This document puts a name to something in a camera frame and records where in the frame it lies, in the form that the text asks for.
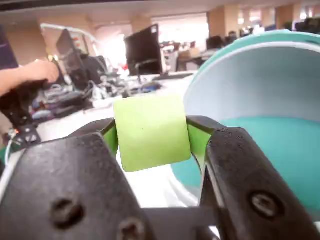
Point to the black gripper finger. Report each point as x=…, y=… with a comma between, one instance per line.
x=250, y=187
x=62, y=187

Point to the black leader arm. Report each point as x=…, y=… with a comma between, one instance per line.
x=17, y=105

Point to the green lego block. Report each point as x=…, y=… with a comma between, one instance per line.
x=152, y=132

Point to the person's bare forearm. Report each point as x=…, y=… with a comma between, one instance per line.
x=10, y=80

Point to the teal animal-shaped bin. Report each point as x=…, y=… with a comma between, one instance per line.
x=262, y=140

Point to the person's bare hand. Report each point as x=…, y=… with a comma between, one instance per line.
x=41, y=71

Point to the black keyboard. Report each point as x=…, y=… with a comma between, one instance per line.
x=70, y=105

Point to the dark tilted monitor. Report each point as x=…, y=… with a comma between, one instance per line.
x=66, y=45

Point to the black computer monitor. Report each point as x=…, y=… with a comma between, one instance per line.
x=142, y=50

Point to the white curved bar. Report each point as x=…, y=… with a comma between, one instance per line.
x=65, y=27

